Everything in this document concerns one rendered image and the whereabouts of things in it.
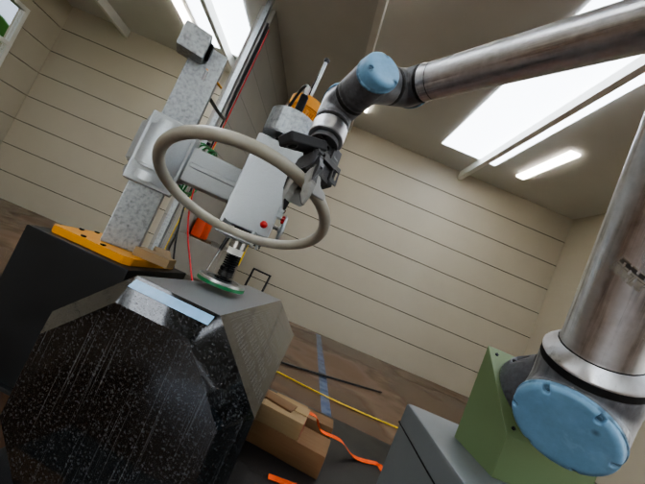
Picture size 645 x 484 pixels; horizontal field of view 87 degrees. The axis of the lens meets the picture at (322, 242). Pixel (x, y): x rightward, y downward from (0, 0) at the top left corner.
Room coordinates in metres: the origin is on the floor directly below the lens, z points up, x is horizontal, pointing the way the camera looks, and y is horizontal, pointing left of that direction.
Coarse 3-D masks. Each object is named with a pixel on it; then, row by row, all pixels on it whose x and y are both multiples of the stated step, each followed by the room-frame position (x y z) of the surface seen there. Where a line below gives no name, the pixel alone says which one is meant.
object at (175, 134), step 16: (176, 128) 0.72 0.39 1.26; (192, 128) 0.69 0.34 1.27; (208, 128) 0.68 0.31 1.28; (160, 144) 0.77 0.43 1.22; (240, 144) 0.68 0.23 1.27; (256, 144) 0.68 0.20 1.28; (160, 160) 0.84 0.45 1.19; (272, 160) 0.69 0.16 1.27; (288, 160) 0.70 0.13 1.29; (160, 176) 0.90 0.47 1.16; (288, 176) 0.72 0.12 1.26; (176, 192) 0.97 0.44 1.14; (192, 208) 1.03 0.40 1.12; (320, 208) 0.80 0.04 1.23; (224, 224) 1.09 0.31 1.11; (320, 224) 0.87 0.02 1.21; (256, 240) 1.10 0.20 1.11; (272, 240) 1.09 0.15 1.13; (288, 240) 1.06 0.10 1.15; (304, 240) 1.00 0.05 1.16; (320, 240) 0.95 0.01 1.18
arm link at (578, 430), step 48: (624, 192) 0.42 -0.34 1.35; (624, 240) 0.43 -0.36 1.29; (624, 288) 0.44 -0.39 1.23; (576, 336) 0.51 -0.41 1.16; (624, 336) 0.45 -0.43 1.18; (528, 384) 0.54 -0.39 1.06; (576, 384) 0.50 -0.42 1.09; (624, 384) 0.47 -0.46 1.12; (528, 432) 0.56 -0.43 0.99; (576, 432) 0.50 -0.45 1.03; (624, 432) 0.47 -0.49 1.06
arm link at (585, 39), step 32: (640, 0) 0.45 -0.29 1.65; (544, 32) 0.55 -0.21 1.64; (576, 32) 0.51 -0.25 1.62; (608, 32) 0.48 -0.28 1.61; (640, 32) 0.46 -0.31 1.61; (448, 64) 0.69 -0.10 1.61; (480, 64) 0.64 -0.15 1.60; (512, 64) 0.60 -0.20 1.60; (544, 64) 0.57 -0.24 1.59; (576, 64) 0.54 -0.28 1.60; (416, 96) 0.78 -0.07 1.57; (448, 96) 0.75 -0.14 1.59
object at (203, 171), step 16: (144, 128) 1.84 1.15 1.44; (160, 128) 1.82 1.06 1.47; (144, 144) 1.83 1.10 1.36; (176, 144) 1.86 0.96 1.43; (144, 160) 1.82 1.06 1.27; (176, 160) 1.89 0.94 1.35; (192, 160) 1.96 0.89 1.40; (208, 160) 1.99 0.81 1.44; (192, 176) 1.97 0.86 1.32; (208, 176) 2.00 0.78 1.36; (224, 176) 2.02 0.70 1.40; (208, 192) 2.02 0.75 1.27; (224, 192) 2.04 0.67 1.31
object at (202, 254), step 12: (180, 240) 4.27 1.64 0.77; (192, 240) 4.27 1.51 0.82; (180, 252) 4.27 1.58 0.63; (192, 252) 4.27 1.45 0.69; (204, 252) 4.27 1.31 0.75; (216, 252) 4.27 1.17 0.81; (180, 264) 4.27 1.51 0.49; (192, 264) 4.27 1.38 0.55; (204, 264) 4.27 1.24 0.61; (216, 264) 4.27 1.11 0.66
